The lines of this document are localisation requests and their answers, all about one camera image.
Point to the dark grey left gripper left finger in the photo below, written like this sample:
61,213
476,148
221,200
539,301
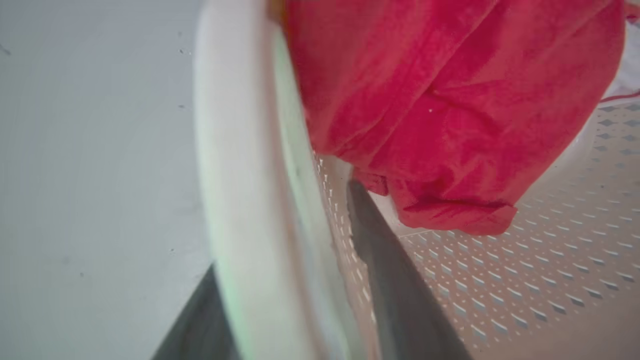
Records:
200,325

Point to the red cloth garment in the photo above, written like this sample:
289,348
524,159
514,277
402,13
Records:
440,110

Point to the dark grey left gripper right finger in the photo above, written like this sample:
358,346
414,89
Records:
400,300

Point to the white perforated plastic laundry basket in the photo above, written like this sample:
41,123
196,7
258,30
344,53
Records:
525,280

